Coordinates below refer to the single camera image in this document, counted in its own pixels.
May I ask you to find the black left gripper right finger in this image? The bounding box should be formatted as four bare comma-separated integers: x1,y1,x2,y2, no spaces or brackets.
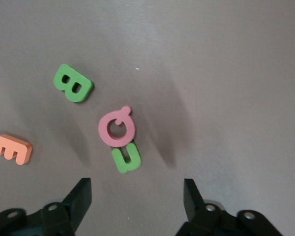
176,178,285,236

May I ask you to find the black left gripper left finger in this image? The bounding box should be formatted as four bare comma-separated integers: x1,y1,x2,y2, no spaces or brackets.
0,177,92,236

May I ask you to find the green foam letter U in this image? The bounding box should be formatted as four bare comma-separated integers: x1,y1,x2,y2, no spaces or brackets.
111,140,142,174

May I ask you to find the green foam letter B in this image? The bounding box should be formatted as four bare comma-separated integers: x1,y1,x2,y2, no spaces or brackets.
53,63,94,103

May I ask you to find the orange foam letter E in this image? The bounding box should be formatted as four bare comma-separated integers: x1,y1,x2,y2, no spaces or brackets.
0,134,33,165

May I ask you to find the pink foam letter Q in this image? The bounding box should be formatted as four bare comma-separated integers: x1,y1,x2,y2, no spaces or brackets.
97,105,136,148

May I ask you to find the brown table cover mat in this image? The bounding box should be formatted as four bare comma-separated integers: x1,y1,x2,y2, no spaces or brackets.
0,0,295,236

